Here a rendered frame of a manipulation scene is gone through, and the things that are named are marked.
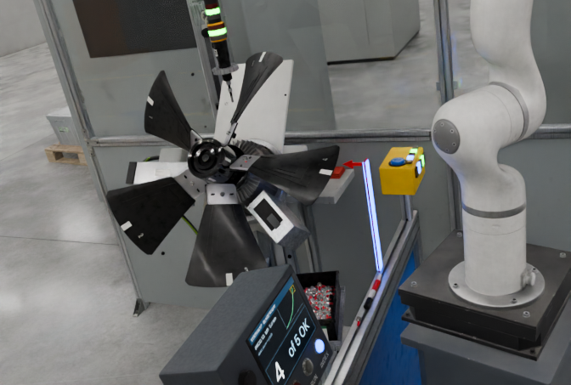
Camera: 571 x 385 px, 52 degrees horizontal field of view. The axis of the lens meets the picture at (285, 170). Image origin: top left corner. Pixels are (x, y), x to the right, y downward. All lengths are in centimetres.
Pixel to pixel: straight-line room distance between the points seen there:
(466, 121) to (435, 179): 123
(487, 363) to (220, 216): 78
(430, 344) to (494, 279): 19
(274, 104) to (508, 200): 98
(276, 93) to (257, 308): 114
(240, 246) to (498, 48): 88
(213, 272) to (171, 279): 155
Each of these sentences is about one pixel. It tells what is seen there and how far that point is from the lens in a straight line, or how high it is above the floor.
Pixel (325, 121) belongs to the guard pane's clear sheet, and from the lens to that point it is 232.
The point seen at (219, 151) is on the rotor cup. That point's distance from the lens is 162.
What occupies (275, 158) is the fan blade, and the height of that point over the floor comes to 119.
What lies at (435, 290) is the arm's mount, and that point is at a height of 101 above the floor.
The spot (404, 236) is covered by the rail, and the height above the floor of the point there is 86.
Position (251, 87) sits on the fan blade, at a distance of 168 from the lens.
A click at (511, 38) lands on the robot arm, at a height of 153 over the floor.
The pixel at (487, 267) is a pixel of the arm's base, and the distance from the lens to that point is 124.
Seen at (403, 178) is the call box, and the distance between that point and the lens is 175.
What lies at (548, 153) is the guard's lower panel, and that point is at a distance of 220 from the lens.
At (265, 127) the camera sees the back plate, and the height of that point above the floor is 118.
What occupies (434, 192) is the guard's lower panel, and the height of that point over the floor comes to 75.
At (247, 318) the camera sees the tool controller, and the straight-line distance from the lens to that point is 89.
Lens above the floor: 177
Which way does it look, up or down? 22 degrees down
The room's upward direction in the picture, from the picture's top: 11 degrees counter-clockwise
